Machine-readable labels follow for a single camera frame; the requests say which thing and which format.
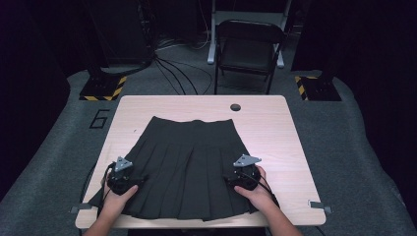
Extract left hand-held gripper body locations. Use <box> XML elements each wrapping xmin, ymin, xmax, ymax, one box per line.
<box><xmin>106</xmin><ymin>155</ymin><xmax>141</xmax><ymax>197</ymax></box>

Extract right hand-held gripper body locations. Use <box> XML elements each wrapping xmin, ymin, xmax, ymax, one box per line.
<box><xmin>229</xmin><ymin>153</ymin><xmax>263</xmax><ymax>192</ymax></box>

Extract dark grey pleated skirt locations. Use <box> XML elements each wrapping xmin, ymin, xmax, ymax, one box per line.
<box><xmin>88</xmin><ymin>116</ymin><xmax>260</xmax><ymax>222</ymax></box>

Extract person's right hand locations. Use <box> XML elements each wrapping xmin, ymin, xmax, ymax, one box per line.
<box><xmin>233</xmin><ymin>165</ymin><xmax>279</xmax><ymax>214</ymax></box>

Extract person's left hand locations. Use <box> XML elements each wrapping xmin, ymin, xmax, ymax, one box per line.
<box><xmin>101</xmin><ymin>183</ymin><xmax>140</xmax><ymax>217</ymax></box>

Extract grey tape strip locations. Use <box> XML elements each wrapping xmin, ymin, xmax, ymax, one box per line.
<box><xmin>309</xmin><ymin>200</ymin><xmax>332</xmax><ymax>214</ymax></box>
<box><xmin>70</xmin><ymin>202</ymin><xmax>94</xmax><ymax>214</ymax></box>

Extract black stand base hazard stripes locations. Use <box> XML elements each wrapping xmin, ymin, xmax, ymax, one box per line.
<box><xmin>79</xmin><ymin>76</ymin><xmax>128</xmax><ymax>102</ymax></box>
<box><xmin>294</xmin><ymin>76</ymin><xmax>342</xmax><ymax>102</ymax></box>

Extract black folding chair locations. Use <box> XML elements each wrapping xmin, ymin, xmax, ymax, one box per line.
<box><xmin>214</xmin><ymin>19</ymin><xmax>287</xmax><ymax>95</ymax></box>

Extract dark equipment cabinet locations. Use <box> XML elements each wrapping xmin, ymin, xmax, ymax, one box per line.
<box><xmin>85</xmin><ymin>0</ymin><xmax>155</xmax><ymax>67</ymax></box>

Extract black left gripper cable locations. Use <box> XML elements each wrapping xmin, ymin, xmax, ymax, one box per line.
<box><xmin>96</xmin><ymin>161</ymin><xmax>116</xmax><ymax>218</ymax></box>

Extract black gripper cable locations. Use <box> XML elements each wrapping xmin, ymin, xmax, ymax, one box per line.
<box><xmin>241</xmin><ymin>171</ymin><xmax>280</xmax><ymax>208</ymax></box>
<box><xmin>96</xmin><ymin>161</ymin><xmax>116</xmax><ymax>218</ymax></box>

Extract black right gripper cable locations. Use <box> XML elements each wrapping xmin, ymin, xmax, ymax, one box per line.
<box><xmin>241</xmin><ymin>171</ymin><xmax>280</xmax><ymax>208</ymax></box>

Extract bundle of black floor cables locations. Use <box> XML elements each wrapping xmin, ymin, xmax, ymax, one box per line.
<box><xmin>153</xmin><ymin>38</ymin><xmax>214</xmax><ymax>96</ymax></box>

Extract white metal desk frame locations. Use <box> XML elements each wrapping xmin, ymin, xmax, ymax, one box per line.
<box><xmin>207</xmin><ymin>0</ymin><xmax>293</xmax><ymax>69</ymax></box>

